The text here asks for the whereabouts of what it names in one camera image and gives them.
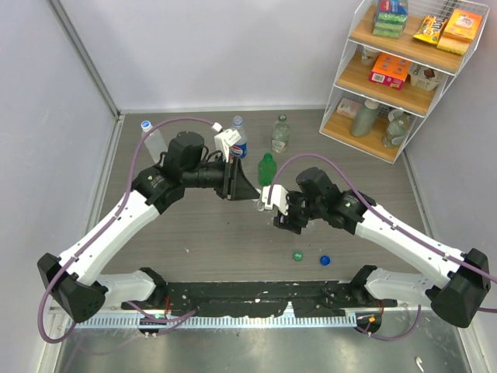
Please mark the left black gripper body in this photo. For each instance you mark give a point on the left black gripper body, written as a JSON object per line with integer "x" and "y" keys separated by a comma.
{"x": 223, "y": 172}

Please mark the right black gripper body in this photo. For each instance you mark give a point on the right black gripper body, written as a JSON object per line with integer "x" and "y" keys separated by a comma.
{"x": 300, "y": 207}

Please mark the clear plastic bottle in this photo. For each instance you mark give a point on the clear plastic bottle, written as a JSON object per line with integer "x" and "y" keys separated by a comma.
{"x": 259, "y": 204}

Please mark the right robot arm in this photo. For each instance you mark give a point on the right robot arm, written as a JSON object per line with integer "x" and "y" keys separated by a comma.
{"x": 450, "y": 282}

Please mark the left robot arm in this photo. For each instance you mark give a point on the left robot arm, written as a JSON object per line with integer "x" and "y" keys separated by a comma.
{"x": 75, "y": 279}

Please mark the pepsi bottle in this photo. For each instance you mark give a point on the pepsi bottle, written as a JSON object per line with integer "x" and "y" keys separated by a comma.
{"x": 239, "y": 149}

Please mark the green plastic bottle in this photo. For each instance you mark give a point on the green plastic bottle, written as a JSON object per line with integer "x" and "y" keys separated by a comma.
{"x": 267, "y": 168}

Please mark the clear glass bottle green cap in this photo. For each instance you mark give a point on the clear glass bottle green cap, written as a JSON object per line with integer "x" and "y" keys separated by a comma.
{"x": 280, "y": 134}

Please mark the clear bottle blue cap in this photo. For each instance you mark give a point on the clear bottle blue cap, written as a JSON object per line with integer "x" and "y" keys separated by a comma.
{"x": 153, "y": 141}

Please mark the grey green bottle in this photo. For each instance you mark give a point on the grey green bottle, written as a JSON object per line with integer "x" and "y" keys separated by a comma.
{"x": 365, "y": 118}

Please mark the clear bottle on shelf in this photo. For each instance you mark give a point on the clear bottle on shelf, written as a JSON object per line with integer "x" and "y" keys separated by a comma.
{"x": 397, "y": 129}

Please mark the pink white packet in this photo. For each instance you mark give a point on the pink white packet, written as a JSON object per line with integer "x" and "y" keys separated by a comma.
{"x": 348, "y": 107}

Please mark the orange pink box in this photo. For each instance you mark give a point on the orange pink box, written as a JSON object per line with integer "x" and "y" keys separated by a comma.
{"x": 390, "y": 71}

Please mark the white cup on shelf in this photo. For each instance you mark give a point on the white cup on shelf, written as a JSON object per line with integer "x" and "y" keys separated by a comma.
{"x": 369, "y": 56}

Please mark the green sponge pack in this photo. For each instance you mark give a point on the green sponge pack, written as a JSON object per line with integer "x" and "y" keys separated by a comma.
{"x": 390, "y": 18}

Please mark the yellow snack bag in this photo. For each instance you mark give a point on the yellow snack bag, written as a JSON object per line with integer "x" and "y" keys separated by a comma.
{"x": 431, "y": 29}

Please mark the orange yellow box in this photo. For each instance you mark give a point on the orange yellow box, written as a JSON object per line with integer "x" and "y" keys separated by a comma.
{"x": 460, "y": 30}

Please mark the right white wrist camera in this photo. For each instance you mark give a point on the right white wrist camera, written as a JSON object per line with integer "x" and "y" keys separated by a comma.
{"x": 274, "y": 197}

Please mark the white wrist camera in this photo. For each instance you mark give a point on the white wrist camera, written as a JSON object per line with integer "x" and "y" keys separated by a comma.
{"x": 274, "y": 197}
{"x": 225, "y": 140}

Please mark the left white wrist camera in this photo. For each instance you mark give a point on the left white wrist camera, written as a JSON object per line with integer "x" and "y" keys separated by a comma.
{"x": 225, "y": 140}

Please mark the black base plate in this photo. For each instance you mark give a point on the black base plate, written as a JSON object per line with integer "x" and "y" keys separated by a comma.
{"x": 263, "y": 299}

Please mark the white cable duct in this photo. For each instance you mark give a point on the white cable duct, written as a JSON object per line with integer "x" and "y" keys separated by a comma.
{"x": 286, "y": 320}

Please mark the white wire shelf rack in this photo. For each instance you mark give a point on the white wire shelf rack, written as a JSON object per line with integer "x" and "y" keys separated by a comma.
{"x": 352, "y": 77}

